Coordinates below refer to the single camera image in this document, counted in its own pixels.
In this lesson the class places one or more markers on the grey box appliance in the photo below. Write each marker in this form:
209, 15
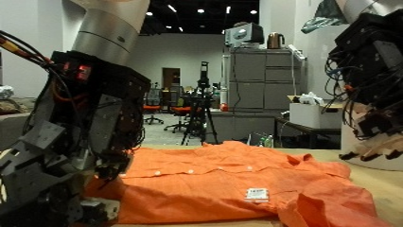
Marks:
245, 33

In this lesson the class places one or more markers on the brown crumpled blanket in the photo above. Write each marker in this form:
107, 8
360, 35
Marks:
13, 105

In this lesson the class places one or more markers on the dark side table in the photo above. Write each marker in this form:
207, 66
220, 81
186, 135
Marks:
309, 130

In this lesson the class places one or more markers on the crumpled silver foil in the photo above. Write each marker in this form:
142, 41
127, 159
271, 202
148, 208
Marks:
5, 92

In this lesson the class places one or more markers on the white plastic bag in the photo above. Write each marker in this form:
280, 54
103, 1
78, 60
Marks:
312, 98

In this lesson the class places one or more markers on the low grey cabinet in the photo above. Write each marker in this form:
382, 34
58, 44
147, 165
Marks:
241, 126

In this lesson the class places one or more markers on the brown door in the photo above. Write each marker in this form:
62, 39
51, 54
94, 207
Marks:
171, 77

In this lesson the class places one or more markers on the black camera tripod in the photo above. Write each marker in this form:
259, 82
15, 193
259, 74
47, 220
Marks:
203, 104

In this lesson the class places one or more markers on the tall grey filing cabinet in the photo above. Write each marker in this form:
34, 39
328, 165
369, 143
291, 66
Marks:
265, 82

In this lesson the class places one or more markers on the white power strip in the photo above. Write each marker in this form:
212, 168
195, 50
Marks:
296, 52

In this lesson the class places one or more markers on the small red round object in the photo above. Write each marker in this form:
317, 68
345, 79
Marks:
224, 107

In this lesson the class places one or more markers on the orange button shirt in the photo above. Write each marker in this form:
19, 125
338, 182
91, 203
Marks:
219, 186

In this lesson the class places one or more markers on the white cardboard box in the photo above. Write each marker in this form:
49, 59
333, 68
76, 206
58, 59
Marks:
311, 115

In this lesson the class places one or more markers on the grey sofa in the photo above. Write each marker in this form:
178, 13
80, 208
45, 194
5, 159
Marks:
13, 129

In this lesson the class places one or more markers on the orange seat office chair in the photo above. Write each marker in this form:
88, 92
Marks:
154, 108
180, 110

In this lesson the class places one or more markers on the green plastic bottle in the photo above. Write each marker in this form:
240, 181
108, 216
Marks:
269, 141

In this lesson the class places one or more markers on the copper electric kettle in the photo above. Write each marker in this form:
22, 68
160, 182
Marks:
275, 41

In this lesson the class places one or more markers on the white round plant pot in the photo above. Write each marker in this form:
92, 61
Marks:
390, 162

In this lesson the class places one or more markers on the green leafy plant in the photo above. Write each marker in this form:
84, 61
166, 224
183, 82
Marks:
325, 17

